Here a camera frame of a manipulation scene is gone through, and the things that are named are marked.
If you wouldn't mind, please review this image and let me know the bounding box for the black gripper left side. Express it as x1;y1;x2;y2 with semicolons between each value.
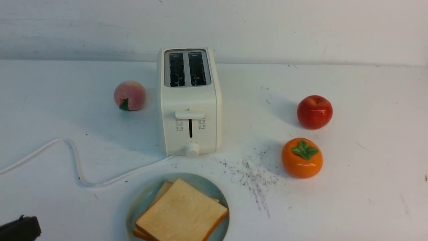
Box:
0;215;42;241

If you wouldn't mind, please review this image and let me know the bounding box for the light green plate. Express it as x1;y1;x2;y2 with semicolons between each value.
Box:
124;173;229;241

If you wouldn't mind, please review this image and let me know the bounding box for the pink peach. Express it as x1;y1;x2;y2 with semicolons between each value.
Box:
114;80;146;111

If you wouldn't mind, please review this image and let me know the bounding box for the white two-slot toaster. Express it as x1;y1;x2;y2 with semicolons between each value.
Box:
156;48;223;157

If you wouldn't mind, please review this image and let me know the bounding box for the orange persimmon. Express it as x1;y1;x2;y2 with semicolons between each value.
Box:
281;138;324;179

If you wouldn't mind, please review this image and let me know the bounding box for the red apple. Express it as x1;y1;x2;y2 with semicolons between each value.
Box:
297;95;333;130

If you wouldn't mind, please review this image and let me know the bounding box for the white toaster power cord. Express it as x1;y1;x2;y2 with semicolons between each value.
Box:
0;138;178;188

